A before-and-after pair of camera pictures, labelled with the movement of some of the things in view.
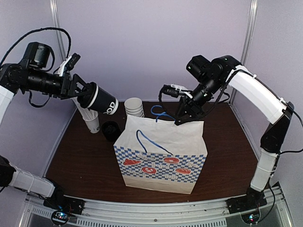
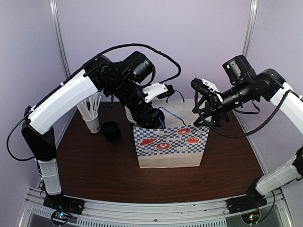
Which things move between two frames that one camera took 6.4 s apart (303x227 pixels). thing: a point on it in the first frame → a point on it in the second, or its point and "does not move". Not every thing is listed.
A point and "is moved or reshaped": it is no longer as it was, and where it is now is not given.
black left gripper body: [66, 92] → [142, 116]
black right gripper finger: [186, 116] → [200, 121]
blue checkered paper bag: [161, 154] is moved or reshaped
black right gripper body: [198, 108] → [218, 108]
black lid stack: [111, 130] does not move
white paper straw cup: [93, 124] does not move
